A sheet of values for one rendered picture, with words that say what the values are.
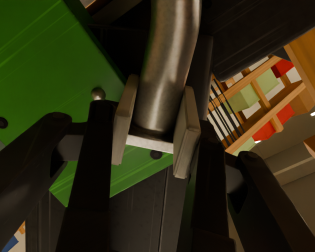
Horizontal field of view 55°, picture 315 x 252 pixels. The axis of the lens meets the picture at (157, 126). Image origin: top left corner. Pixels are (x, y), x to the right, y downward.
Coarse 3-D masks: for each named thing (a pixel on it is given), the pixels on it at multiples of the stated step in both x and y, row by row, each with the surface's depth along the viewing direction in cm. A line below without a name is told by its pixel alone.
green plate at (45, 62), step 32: (0, 0) 20; (32, 0) 20; (64, 0) 20; (0, 32) 21; (32, 32) 21; (64, 32) 21; (0, 64) 22; (32, 64) 22; (64, 64) 22; (96, 64) 22; (0, 96) 23; (32, 96) 23; (64, 96) 23; (0, 128) 24; (128, 160) 25; (160, 160) 25; (64, 192) 27
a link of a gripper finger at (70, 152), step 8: (72, 128) 14; (80, 128) 14; (64, 136) 13; (72, 136) 14; (80, 136) 14; (64, 144) 14; (72, 144) 14; (80, 144) 14; (56, 152) 14; (64, 152) 14; (72, 152) 14; (56, 160) 14; (64, 160) 14; (72, 160) 14
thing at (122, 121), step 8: (128, 80) 19; (136, 80) 20; (128, 88) 18; (136, 88) 19; (128, 96) 17; (120, 104) 16; (128, 104) 16; (120, 112) 15; (128, 112) 15; (120, 120) 15; (128, 120) 15; (120, 128) 15; (128, 128) 18; (120, 136) 15; (112, 144) 15; (120, 144) 15; (112, 152) 15; (120, 152) 15; (112, 160) 16; (120, 160) 16
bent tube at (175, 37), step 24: (168, 0) 17; (192, 0) 17; (168, 24) 17; (192, 24) 17; (168, 48) 18; (192, 48) 18; (144, 72) 19; (168, 72) 18; (144, 96) 19; (168, 96) 19; (144, 120) 20; (168, 120) 20; (144, 144) 20; (168, 144) 20
